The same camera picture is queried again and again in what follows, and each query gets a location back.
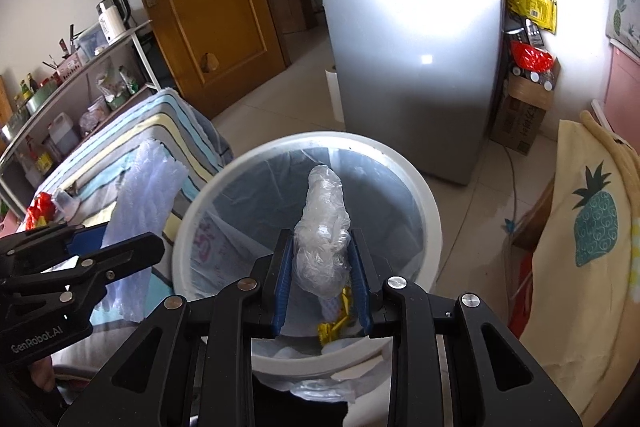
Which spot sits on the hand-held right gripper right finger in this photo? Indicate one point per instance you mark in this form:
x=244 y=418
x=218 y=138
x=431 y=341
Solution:
x=360 y=287

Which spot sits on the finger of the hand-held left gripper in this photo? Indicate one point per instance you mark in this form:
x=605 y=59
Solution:
x=85 y=239
x=130 y=252

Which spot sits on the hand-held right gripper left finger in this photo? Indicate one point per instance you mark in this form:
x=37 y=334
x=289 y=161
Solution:
x=282 y=287

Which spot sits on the red snack wrapper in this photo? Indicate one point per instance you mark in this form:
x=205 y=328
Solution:
x=40 y=212

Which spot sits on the clear plastic bag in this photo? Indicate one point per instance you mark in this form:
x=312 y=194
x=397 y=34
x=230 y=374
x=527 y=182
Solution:
x=320 y=247

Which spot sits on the translucent white plastic bag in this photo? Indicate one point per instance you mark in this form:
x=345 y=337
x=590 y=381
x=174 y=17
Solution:
x=145 y=192

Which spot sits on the white round trash bin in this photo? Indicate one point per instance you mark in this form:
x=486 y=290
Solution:
x=310 y=139

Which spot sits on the person's left hand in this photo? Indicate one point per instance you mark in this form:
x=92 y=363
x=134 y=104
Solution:
x=42 y=372

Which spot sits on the clear plastic cup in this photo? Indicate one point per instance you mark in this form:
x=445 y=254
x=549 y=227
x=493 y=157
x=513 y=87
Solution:
x=65 y=202

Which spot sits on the gold foil wrapper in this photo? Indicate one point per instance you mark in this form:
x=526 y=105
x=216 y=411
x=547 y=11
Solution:
x=332 y=329

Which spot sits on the clear bin liner bag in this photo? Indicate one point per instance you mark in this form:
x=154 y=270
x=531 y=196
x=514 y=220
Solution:
x=385 y=207

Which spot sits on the translucent plastic jug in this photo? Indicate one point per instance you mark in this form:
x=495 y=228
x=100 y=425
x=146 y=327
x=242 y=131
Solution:
x=62 y=134

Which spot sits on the striped blanket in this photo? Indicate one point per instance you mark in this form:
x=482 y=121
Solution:
x=150 y=132

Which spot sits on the metal shelf rack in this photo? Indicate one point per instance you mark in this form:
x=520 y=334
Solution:
x=75 y=74

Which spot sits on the clear storage container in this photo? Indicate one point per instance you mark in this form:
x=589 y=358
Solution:
x=87 y=39

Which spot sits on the yellow pineapple blanket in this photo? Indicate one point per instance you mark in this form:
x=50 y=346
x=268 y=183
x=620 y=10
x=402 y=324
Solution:
x=565 y=307

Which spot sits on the white electric kettle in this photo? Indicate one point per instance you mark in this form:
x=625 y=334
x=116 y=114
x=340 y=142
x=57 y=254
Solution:
x=111 y=22

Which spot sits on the brown cardboard box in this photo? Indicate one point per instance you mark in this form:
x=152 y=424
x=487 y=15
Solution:
x=520 y=119

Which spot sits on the silver refrigerator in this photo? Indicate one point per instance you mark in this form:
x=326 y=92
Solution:
x=410 y=57

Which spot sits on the brown wooden door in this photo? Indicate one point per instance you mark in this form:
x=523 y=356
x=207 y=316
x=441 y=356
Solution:
x=200 y=7

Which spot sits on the red plastic bag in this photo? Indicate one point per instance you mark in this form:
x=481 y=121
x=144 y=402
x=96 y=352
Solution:
x=532 y=57

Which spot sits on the black remote control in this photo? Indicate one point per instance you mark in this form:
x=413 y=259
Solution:
x=532 y=34

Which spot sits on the pink cabinet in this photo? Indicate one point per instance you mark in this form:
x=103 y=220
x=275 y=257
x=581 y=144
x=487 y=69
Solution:
x=622 y=82

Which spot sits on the white pineapple print cloth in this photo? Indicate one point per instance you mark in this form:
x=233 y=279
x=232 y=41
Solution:
x=622 y=12

